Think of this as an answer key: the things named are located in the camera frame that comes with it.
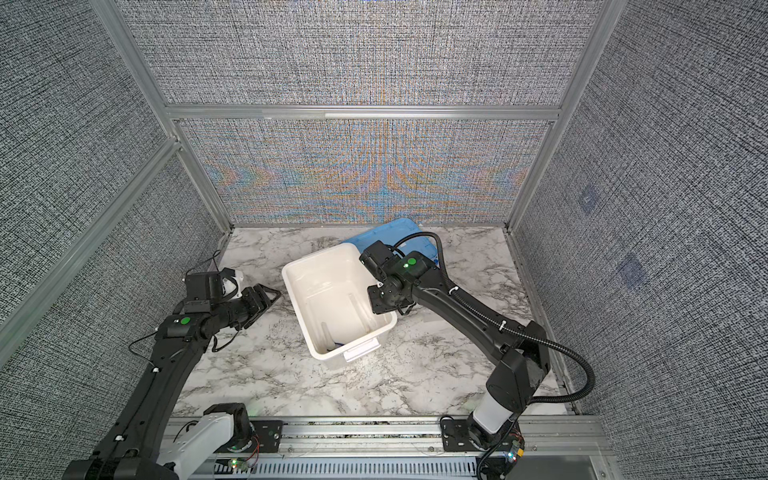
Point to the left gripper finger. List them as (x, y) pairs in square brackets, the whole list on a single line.
[(268, 291), (264, 305)]

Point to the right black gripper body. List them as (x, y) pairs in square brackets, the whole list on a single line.
[(382, 300)]

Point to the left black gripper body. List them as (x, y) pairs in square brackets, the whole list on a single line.
[(248, 305)]

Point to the white plastic bin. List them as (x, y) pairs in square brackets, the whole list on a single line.
[(318, 285)]

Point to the blue plastic lid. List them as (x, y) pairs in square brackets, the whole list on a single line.
[(390, 233)]

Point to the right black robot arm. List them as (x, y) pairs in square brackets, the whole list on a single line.
[(413, 272)]

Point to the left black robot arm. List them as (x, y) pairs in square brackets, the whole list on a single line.
[(132, 448)]

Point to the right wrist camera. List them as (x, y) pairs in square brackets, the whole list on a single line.
[(376, 257)]

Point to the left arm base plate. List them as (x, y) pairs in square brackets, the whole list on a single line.
[(263, 436)]

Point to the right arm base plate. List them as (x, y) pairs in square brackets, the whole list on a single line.
[(463, 434)]

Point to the aluminium front rail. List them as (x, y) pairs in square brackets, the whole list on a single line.
[(391, 447)]

